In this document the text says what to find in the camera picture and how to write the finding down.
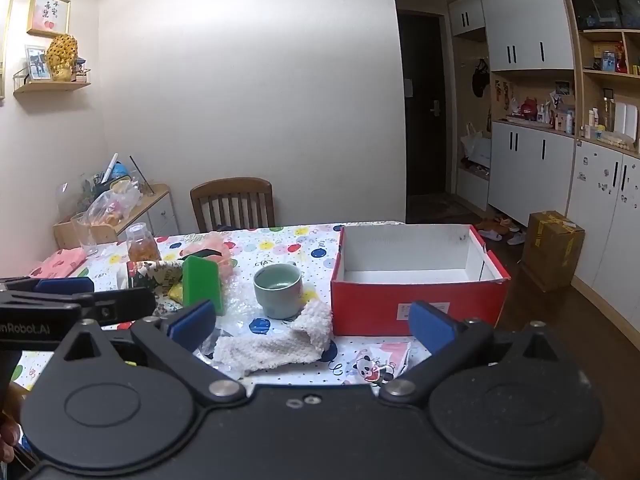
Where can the yellow sponge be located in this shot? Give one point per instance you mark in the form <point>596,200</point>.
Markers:
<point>176,292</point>

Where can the polka dot tablecloth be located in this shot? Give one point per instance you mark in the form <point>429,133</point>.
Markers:
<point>300,245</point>

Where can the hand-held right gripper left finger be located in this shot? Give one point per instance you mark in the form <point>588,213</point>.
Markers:
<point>192,324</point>

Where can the clear drinking glass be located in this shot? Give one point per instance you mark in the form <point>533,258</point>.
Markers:
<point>84,232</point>

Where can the pale green cup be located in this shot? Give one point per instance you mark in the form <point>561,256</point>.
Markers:
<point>277,292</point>

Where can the pink printed cloth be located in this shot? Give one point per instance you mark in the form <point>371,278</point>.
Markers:
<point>60,262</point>

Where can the patterned paper box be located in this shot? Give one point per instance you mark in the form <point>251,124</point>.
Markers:
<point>155,274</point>

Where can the blue round container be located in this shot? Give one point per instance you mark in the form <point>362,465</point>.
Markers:
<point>120,172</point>

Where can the dark entrance door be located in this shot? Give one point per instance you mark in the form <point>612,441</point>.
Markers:
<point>425,110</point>

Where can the green sponge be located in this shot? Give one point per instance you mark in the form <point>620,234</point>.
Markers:
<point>200,282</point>

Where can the large gold picture frame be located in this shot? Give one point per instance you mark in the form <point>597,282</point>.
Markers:
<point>5,35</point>

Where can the taped cardboard box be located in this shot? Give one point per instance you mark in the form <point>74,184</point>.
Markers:
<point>552,250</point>

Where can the panda print packet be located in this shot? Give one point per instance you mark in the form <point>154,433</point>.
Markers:
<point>380,362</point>

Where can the small photo frame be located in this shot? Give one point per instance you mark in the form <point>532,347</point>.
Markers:
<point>38,62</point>

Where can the wooden chair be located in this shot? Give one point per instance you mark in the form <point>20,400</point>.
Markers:
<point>232,205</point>

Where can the red cardboard box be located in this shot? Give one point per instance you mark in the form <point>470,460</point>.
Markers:
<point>375,310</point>

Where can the wooden wall shelf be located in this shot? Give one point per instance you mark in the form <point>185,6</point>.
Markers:
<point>50,86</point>

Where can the white shopping bag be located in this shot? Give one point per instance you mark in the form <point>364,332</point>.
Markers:
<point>475,145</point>

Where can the clear snack bag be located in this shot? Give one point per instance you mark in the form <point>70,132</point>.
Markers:
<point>112,205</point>

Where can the bubble wrap sheet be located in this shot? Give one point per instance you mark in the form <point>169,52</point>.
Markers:
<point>240,310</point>

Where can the glass jar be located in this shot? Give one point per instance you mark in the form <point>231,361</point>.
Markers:
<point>142,245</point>

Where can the gold ornament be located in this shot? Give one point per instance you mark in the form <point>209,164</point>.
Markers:
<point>62,57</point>

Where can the framed calligraphy picture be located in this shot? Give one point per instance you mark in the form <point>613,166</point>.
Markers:
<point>48,13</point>

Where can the white lower cabinet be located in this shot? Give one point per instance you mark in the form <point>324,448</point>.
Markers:
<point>530,170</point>

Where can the white textured towel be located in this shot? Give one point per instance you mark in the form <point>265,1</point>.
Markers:
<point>280,347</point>

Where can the pink plastic bag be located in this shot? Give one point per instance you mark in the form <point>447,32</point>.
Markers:
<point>212,247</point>

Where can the white sticker cabinet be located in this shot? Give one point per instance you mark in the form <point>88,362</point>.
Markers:
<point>605,220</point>

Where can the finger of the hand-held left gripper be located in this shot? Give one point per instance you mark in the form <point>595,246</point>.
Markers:
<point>65,286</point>
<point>125,305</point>

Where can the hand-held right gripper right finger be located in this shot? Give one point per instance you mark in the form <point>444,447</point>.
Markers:
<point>429,325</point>

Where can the black hanging bag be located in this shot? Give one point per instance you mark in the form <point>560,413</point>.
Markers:
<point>481,77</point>

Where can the white upper cabinet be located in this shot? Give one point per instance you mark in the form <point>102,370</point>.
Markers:
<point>520,15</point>

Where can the wooden display shelf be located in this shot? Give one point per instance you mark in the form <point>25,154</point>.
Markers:
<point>607,50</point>

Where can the wooden side cabinet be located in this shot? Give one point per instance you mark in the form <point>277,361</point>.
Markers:
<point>150,210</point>

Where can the person's left hand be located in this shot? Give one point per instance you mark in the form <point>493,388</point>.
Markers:
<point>7,442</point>

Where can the brown slippers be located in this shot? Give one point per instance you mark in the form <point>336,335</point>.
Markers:
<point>492,224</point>

